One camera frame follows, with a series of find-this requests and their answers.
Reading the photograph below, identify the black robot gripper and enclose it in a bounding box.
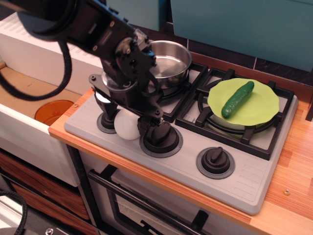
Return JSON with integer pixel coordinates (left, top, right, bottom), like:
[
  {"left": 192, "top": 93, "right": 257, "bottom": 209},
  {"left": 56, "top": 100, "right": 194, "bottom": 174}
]
[{"left": 89, "top": 74, "right": 163, "bottom": 142}]

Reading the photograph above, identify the wooden drawer front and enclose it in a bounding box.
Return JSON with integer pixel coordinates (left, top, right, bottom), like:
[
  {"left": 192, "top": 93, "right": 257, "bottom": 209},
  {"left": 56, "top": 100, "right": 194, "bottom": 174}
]
[{"left": 0, "top": 150, "right": 97, "bottom": 235}]

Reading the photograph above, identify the black stove knob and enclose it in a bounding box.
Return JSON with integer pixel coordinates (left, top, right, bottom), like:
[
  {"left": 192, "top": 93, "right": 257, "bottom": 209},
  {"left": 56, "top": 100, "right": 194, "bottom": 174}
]
[
  {"left": 97, "top": 113, "right": 116, "bottom": 134},
  {"left": 139, "top": 121, "right": 183, "bottom": 158},
  {"left": 196, "top": 147, "right": 235, "bottom": 180}
]

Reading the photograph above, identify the white toy sink unit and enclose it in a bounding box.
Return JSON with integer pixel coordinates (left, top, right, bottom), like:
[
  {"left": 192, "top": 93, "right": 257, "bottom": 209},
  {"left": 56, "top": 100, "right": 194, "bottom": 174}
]
[{"left": 0, "top": 13, "right": 102, "bottom": 187}]

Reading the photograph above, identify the lime green plate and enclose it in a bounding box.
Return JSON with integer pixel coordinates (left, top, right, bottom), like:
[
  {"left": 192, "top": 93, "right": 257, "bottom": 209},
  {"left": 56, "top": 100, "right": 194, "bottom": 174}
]
[{"left": 207, "top": 78, "right": 279, "bottom": 126}]

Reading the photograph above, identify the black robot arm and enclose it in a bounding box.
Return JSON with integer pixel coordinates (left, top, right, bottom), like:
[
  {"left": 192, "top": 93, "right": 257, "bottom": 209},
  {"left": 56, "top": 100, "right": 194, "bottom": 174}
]
[{"left": 0, "top": 0, "right": 163, "bottom": 136}]

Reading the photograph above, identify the stainless steel pot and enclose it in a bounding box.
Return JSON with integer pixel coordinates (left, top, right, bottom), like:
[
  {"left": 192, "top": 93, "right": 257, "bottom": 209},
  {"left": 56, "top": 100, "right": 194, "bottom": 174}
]
[{"left": 150, "top": 40, "right": 192, "bottom": 89}]

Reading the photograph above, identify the black middle stove knob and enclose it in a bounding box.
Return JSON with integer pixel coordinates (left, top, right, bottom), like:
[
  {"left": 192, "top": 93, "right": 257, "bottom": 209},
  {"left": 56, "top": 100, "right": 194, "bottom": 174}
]
[{"left": 139, "top": 121, "right": 183, "bottom": 158}]

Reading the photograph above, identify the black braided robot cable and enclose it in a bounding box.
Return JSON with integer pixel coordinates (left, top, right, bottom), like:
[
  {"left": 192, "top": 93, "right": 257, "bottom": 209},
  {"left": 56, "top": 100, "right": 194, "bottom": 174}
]
[{"left": 0, "top": 41, "right": 73, "bottom": 101}]

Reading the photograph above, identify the white toy mushroom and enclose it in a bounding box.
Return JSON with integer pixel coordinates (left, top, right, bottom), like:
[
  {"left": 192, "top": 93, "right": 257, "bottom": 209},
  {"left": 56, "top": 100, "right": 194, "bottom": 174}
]
[{"left": 114, "top": 109, "right": 140, "bottom": 141}]

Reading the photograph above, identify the green toy pickle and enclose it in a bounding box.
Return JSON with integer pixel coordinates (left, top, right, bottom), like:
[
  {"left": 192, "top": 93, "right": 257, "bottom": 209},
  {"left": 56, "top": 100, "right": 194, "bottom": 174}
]
[{"left": 221, "top": 81, "right": 255, "bottom": 119}]

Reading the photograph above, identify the toy oven door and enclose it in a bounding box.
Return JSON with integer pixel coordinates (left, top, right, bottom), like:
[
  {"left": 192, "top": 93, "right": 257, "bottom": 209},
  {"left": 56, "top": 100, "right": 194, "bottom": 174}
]
[{"left": 80, "top": 152, "right": 254, "bottom": 235}]

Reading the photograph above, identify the black left stove knob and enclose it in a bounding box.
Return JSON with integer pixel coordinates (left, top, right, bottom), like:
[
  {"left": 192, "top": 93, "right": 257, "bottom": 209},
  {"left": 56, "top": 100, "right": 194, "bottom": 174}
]
[{"left": 97, "top": 113, "right": 116, "bottom": 134}]

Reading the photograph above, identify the black left burner grate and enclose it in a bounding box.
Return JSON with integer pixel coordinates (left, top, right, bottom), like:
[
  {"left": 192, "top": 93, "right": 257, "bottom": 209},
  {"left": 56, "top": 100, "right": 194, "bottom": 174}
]
[{"left": 154, "top": 62, "right": 209, "bottom": 123}]

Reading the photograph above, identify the black oven door handle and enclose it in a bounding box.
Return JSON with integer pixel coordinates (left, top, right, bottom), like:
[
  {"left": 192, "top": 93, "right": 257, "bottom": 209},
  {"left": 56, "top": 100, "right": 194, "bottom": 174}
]
[{"left": 88, "top": 168, "right": 208, "bottom": 235}]

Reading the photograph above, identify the black burner grate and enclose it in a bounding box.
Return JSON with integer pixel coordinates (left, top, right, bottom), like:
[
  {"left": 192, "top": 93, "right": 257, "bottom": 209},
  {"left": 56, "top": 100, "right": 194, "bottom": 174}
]
[
  {"left": 176, "top": 69, "right": 296, "bottom": 160},
  {"left": 154, "top": 62, "right": 209, "bottom": 123}
]

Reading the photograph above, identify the black right stove knob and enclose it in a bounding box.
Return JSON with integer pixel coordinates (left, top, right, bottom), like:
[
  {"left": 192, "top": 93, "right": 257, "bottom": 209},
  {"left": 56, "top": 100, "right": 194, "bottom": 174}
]
[{"left": 196, "top": 147, "right": 235, "bottom": 180}]

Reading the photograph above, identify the grey toy stove top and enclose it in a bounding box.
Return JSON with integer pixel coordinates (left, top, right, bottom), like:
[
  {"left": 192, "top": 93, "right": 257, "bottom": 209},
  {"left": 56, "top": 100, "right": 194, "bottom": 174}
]
[{"left": 64, "top": 95, "right": 298, "bottom": 214}]

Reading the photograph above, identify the black right burner grate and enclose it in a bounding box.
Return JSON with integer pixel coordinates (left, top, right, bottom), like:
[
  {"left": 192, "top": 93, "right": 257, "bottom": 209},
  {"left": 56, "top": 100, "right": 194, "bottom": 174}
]
[{"left": 176, "top": 69, "right": 296, "bottom": 160}]

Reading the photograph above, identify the black braided foreground cable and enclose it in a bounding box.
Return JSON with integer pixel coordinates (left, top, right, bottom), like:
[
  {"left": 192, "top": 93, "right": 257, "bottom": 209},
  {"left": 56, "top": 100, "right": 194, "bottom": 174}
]
[{"left": 0, "top": 190, "right": 28, "bottom": 235}]

